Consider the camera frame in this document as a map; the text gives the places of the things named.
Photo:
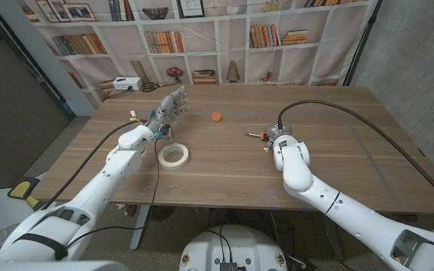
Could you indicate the cream masking tape roll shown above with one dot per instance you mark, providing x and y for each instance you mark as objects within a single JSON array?
[{"x": 182, "y": 162}]

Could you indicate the printed bookshelf backdrop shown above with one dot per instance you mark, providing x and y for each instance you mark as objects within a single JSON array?
[{"x": 330, "y": 56}]

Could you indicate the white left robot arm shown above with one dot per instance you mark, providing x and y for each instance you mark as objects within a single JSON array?
[{"x": 96, "y": 192}]

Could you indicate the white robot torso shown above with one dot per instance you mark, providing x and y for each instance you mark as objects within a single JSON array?
[{"x": 236, "y": 244}]

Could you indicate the black orange screwdriver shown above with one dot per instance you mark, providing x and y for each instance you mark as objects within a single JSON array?
[{"x": 254, "y": 134}]

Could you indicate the yellow black tool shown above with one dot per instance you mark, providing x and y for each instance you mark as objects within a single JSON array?
[{"x": 23, "y": 188}]

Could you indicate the black ribbed round object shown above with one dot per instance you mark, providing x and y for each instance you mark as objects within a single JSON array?
[{"x": 162, "y": 212}]

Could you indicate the white power strip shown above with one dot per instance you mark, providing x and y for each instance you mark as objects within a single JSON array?
[{"x": 126, "y": 83}]

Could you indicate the black backdrop stand pole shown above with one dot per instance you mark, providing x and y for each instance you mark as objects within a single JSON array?
[{"x": 361, "y": 45}]

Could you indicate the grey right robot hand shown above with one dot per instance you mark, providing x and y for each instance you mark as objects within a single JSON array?
[{"x": 277, "y": 131}]

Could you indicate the grey table leg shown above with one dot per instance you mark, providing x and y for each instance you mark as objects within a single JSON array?
[
  {"x": 138, "y": 235},
  {"x": 335, "y": 244}
]

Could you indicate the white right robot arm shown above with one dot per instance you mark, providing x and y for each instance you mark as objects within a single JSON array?
[{"x": 352, "y": 214}]

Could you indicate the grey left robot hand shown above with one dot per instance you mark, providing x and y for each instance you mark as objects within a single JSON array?
[{"x": 168, "y": 109}]

